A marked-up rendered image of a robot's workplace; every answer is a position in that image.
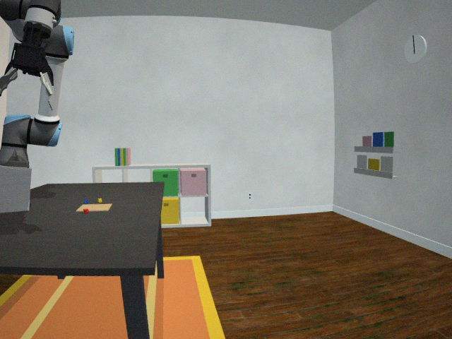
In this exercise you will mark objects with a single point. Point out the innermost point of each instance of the tan flat mat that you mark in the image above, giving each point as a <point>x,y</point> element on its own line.
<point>95,207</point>

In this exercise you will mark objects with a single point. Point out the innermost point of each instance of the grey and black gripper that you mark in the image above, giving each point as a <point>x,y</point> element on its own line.
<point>27,55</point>

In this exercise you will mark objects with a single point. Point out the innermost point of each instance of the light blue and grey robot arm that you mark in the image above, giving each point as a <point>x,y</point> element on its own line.
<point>19,129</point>

